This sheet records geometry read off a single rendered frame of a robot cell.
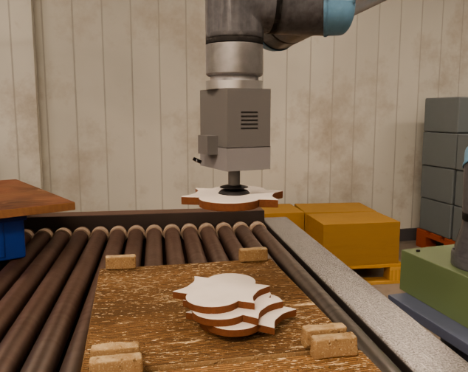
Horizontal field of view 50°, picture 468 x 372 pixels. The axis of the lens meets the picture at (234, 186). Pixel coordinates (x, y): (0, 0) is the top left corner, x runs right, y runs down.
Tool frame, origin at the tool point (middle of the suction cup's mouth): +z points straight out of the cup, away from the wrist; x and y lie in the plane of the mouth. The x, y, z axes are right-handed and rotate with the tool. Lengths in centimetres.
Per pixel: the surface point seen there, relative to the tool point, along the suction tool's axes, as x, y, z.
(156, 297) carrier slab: -5.7, -17.0, 18.4
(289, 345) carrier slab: 4.3, 7.7, 18.4
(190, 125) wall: 132, -334, -1
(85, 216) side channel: -4, -84, 17
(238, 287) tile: 3.0, -4.2, 13.9
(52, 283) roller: -19.3, -37.9, 20.3
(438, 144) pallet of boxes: 329, -248, 16
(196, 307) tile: -5.3, -0.8, 14.3
